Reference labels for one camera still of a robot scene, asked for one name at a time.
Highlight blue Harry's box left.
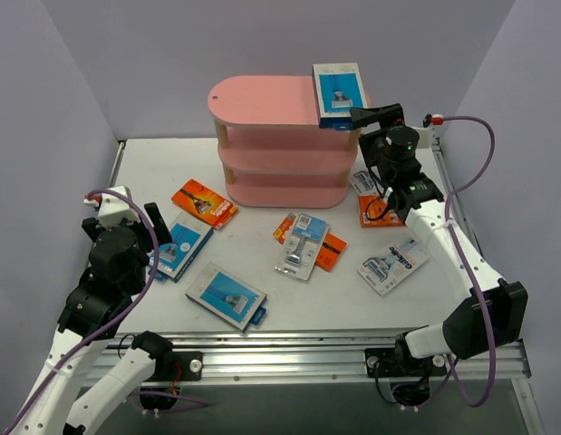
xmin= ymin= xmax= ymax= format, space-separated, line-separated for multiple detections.
xmin=154 ymin=212 xmax=214 ymax=283

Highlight white Gillette pack upper right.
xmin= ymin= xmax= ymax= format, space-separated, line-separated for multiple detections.
xmin=349 ymin=170 xmax=379 ymax=196

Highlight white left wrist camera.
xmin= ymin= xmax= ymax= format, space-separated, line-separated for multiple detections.
xmin=83 ymin=194 xmax=140 ymax=228

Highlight white gillette pack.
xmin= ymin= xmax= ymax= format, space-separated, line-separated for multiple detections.
xmin=349 ymin=170 xmax=379 ymax=196
xmin=357 ymin=235 xmax=430 ymax=296

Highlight orange razor cartridge box right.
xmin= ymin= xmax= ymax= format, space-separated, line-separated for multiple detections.
xmin=358 ymin=195 xmax=403 ymax=227

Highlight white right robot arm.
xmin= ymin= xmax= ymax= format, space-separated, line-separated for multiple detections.
xmin=350 ymin=103 xmax=528 ymax=374

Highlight orange Gillette Fusion box left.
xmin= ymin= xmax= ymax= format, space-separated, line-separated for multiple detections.
xmin=171 ymin=179 xmax=237 ymax=230

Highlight pink three-tier shelf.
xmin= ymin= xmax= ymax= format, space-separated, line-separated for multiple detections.
xmin=208 ymin=75 xmax=359 ymax=209

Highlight orange Gillette box centre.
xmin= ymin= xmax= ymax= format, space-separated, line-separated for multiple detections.
xmin=273 ymin=213 xmax=347 ymax=272

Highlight blue Harry's box front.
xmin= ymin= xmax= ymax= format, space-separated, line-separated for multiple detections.
xmin=185 ymin=262 xmax=267 ymax=332

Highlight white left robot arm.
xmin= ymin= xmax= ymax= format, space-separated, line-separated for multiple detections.
xmin=6 ymin=198 xmax=183 ymax=434

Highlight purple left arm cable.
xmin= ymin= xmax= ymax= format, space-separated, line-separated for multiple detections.
xmin=3 ymin=188 xmax=208 ymax=435

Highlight blue Harry's razor box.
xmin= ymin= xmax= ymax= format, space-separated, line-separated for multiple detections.
xmin=312 ymin=63 xmax=368 ymax=131

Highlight white Gillette pack lower right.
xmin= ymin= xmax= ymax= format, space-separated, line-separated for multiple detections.
xmin=357 ymin=235 xmax=430 ymax=296

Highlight clear blister razor pack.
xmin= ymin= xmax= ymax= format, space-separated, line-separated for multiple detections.
xmin=275 ymin=213 xmax=329 ymax=281

